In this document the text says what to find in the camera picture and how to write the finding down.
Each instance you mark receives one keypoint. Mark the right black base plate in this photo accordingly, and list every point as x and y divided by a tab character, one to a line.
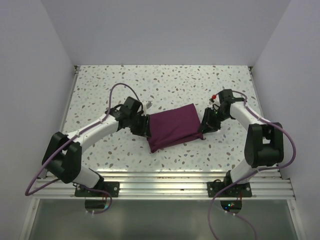
238	190

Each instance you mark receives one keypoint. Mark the purple surgical cloth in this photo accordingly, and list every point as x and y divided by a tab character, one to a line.
173	127

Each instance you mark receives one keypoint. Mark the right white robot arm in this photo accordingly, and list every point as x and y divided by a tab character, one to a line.
264	144

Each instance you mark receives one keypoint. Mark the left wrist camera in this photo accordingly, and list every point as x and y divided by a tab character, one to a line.
147	104

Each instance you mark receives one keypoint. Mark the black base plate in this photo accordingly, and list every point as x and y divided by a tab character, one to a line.
238	190
105	189

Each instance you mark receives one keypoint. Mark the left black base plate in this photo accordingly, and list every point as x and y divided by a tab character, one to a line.
105	189

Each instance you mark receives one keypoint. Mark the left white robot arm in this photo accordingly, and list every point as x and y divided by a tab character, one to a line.
63	157

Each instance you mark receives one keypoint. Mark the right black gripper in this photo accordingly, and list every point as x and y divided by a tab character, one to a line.
207	122

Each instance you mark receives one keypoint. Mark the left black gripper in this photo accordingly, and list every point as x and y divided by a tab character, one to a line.
144	129

